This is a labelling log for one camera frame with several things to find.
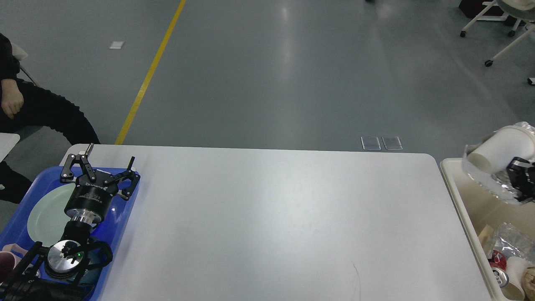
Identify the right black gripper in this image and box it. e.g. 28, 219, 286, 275
506, 157, 535, 201

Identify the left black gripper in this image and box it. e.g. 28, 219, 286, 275
59, 143, 141, 224

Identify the small foil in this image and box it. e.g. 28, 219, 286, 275
462, 122, 535, 204

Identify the white paper cup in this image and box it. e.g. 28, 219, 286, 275
467, 125, 535, 174
501, 256, 529, 301

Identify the light green plate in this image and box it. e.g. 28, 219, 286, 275
27, 183, 102, 247

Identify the aluminium foil sheet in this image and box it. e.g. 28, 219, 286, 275
491, 222, 535, 264

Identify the large brown paper bag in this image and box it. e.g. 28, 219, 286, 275
478, 224, 495, 253

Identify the red snack wrapper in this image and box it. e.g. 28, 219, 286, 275
487, 250, 510, 289

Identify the pink home mug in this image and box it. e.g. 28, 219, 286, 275
0, 243, 28, 283

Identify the brown paper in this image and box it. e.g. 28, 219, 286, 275
522, 266, 535, 301

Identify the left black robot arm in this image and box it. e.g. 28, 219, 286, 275
1, 145, 141, 301

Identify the beige plastic bin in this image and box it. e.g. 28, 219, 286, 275
440, 158, 535, 301

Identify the dark teal home mug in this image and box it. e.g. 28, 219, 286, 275
75, 240, 113, 285

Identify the white chair base right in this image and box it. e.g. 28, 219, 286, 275
459, 0, 534, 67

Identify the white side table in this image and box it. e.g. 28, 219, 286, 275
0, 132, 20, 162

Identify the blue plastic tray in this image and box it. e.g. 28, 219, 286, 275
0, 166, 140, 301

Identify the seated person in black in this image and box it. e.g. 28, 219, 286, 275
0, 33, 101, 204

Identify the white chair frame left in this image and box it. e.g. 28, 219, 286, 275
10, 42, 40, 86

